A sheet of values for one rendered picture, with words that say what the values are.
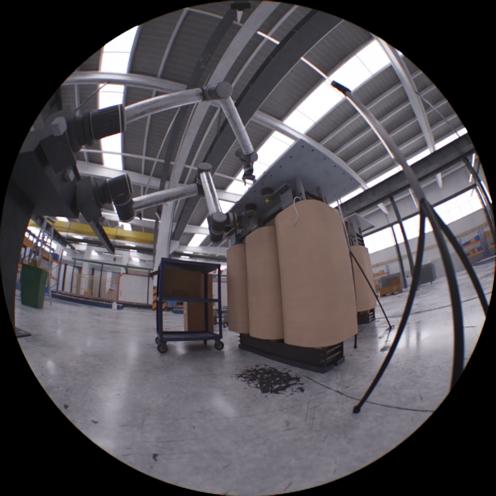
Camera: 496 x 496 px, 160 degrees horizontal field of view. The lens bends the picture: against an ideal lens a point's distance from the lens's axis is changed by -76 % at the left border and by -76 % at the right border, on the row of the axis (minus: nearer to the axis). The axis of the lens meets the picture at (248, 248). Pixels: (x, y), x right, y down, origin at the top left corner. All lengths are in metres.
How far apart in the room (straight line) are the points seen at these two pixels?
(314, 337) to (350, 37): 11.16
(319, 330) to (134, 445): 0.95
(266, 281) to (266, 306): 0.18
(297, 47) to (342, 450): 4.84
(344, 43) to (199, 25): 6.48
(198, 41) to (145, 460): 10.16
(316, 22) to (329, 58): 6.41
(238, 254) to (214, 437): 1.52
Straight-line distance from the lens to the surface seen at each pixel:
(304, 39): 4.47
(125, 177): 1.69
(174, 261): 1.75
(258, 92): 4.61
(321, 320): 0.99
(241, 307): 1.67
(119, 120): 1.19
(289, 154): 1.21
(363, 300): 2.65
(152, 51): 10.56
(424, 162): 9.94
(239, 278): 1.70
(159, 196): 1.84
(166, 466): 0.62
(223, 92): 1.51
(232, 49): 7.94
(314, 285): 0.98
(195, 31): 9.78
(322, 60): 10.68
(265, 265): 1.33
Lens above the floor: 0.47
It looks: 18 degrees up
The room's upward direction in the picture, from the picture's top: 3 degrees counter-clockwise
